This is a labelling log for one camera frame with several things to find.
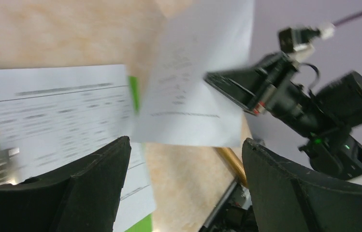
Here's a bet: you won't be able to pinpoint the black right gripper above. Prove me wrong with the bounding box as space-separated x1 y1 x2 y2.
203 25 362 181

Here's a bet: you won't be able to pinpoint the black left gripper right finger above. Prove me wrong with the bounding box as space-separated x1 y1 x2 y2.
242 138 362 232

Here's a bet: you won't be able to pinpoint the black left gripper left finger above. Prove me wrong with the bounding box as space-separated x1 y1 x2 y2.
0 136 131 232

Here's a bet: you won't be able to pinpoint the white paper files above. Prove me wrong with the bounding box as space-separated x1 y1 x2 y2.
0 64 158 232

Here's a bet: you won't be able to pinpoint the wooden rolling pin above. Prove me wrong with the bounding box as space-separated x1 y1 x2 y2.
214 147 248 188

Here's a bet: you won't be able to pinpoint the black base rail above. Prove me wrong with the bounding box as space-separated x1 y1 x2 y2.
199 178 259 232

